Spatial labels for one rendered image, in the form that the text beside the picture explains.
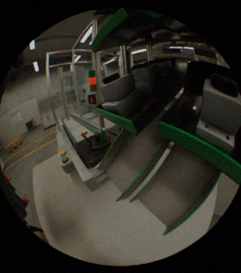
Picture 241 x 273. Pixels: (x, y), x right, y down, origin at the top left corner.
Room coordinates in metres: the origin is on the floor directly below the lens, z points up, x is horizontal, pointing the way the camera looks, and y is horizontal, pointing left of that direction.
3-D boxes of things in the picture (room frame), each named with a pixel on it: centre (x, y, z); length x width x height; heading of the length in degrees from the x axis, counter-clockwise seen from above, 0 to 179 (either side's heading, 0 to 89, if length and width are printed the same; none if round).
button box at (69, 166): (0.32, 0.35, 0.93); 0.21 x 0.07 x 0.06; 41
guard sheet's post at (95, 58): (0.64, 0.14, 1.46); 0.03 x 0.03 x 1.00; 41
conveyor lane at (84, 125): (0.64, 0.31, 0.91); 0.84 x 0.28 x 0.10; 41
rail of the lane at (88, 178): (0.51, 0.42, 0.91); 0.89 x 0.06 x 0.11; 41
